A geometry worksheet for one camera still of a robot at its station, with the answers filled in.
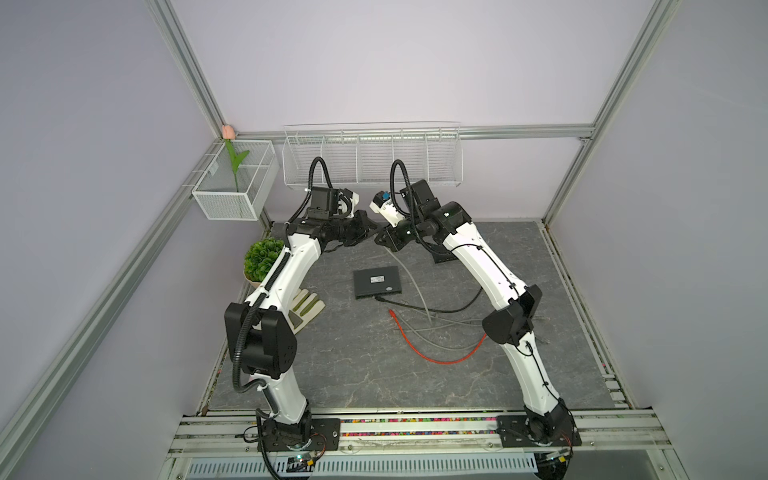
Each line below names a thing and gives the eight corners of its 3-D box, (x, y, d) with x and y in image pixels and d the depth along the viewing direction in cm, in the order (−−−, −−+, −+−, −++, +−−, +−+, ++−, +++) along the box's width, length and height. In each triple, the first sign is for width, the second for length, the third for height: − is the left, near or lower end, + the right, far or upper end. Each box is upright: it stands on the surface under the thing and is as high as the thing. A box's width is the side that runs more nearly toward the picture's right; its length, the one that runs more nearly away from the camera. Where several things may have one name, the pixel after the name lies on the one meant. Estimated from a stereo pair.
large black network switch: (355, 299, 101) (354, 295, 99) (353, 274, 107) (353, 270, 105) (402, 293, 102) (402, 289, 100) (397, 269, 109) (397, 265, 107)
